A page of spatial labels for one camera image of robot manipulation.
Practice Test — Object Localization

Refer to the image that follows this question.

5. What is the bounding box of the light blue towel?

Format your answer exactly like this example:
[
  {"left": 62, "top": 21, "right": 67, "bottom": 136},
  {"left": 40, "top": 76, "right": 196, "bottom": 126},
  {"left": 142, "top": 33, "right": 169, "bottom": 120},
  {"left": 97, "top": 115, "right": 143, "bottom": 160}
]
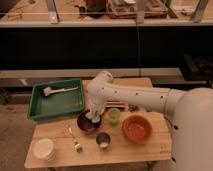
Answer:
[{"left": 86, "top": 112, "right": 100, "bottom": 123}]

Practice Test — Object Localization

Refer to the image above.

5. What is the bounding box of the green cup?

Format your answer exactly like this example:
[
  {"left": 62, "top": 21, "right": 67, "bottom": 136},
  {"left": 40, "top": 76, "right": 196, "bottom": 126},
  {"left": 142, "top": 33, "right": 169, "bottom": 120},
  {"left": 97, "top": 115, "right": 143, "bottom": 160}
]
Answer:
[{"left": 107, "top": 108, "right": 121, "bottom": 124}]

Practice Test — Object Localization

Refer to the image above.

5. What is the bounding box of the striped red cloth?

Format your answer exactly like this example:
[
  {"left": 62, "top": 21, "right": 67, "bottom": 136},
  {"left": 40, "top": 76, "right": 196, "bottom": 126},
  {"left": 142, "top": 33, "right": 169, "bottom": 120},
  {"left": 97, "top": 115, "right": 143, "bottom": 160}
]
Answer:
[{"left": 106, "top": 103, "right": 128, "bottom": 111}]

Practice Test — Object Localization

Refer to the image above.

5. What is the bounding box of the green plastic tray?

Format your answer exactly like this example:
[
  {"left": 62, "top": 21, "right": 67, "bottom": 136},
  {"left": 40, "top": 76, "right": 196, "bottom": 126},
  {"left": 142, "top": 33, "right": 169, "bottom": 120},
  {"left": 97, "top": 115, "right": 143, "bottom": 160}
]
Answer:
[{"left": 27, "top": 78, "right": 85, "bottom": 121}]

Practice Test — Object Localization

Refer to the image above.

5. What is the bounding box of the wooden table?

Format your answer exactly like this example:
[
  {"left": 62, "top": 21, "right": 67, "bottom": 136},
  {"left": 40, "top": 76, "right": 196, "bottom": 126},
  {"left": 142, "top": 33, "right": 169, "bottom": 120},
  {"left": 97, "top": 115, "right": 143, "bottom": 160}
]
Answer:
[{"left": 23, "top": 77, "right": 173, "bottom": 169}]

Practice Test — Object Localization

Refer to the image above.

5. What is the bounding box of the purple bowl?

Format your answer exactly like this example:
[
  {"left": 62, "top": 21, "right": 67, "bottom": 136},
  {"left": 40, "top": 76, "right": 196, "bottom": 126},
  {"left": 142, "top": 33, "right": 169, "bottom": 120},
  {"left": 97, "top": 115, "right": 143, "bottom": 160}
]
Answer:
[{"left": 77, "top": 110, "right": 101, "bottom": 134}]

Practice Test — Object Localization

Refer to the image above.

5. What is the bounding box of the small metal cup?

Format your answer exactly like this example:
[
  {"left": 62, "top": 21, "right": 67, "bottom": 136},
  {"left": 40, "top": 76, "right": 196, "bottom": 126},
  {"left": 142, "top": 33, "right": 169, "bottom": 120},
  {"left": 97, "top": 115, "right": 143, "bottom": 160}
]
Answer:
[{"left": 96, "top": 132, "right": 111, "bottom": 149}]

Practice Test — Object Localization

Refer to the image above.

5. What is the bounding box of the white dish brush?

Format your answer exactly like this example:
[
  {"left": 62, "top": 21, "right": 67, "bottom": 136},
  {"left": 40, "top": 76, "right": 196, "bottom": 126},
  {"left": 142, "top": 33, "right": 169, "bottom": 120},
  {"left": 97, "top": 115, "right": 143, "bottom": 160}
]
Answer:
[{"left": 43, "top": 87, "right": 76, "bottom": 97}]

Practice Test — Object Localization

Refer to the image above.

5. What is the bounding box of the orange bowl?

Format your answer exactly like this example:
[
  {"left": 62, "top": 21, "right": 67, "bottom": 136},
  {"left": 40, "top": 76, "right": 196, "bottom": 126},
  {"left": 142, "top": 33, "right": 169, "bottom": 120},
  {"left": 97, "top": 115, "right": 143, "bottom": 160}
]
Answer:
[{"left": 122, "top": 115, "right": 152, "bottom": 144}]

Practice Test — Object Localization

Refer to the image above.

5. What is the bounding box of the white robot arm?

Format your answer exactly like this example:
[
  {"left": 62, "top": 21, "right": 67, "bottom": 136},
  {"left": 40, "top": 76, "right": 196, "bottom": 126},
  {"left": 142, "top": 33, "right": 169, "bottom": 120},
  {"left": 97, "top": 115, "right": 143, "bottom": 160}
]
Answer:
[{"left": 87, "top": 71, "right": 213, "bottom": 171}]

